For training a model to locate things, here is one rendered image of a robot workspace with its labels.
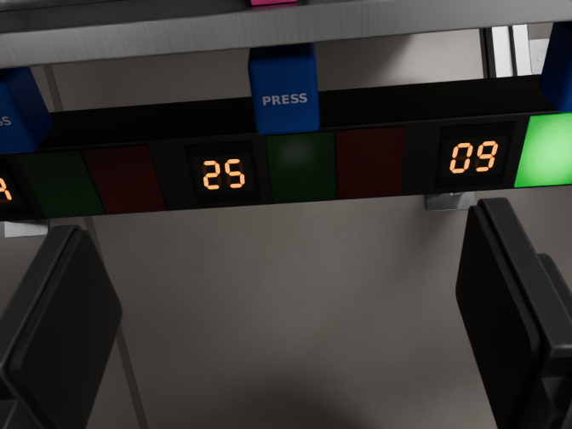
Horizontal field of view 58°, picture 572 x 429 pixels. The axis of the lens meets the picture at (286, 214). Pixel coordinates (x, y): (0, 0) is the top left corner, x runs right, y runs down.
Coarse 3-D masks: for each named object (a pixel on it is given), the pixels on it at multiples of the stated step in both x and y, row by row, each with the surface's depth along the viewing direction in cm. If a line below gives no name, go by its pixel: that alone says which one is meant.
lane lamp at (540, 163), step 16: (528, 128) 22; (544, 128) 21; (560, 128) 21; (528, 144) 22; (544, 144) 22; (560, 144) 22; (528, 160) 22; (544, 160) 22; (560, 160) 22; (528, 176) 23; (544, 176) 23; (560, 176) 23
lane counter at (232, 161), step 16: (208, 144) 22; (224, 144) 22; (240, 144) 22; (192, 160) 23; (208, 160) 23; (224, 160) 23; (240, 160) 23; (192, 176) 23; (208, 176) 23; (224, 176) 23; (240, 176) 23; (256, 176) 23; (208, 192) 24; (224, 192) 24; (240, 192) 24; (256, 192) 24
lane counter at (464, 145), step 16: (448, 128) 22; (464, 128) 22; (480, 128) 22; (496, 128) 22; (512, 128) 22; (448, 144) 22; (464, 144) 22; (480, 144) 22; (496, 144) 22; (448, 160) 23; (464, 160) 23; (480, 160) 22; (496, 160) 22; (448, 176) 23; (464, 176) 23; (480, 176) 23; (496, 176) 23
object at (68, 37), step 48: (144, 0) 17; (192, 0) 17; (240, 0) 16; (336, 0) 15; (384, 0) 15; (432, 0) 15; (480, 0) 15; (528, 0) 15; (0, 48) 16; (48, 48) 16; (96, 48) 16; (144, 48) 16; (192, 48) 16; (240, 48) 16
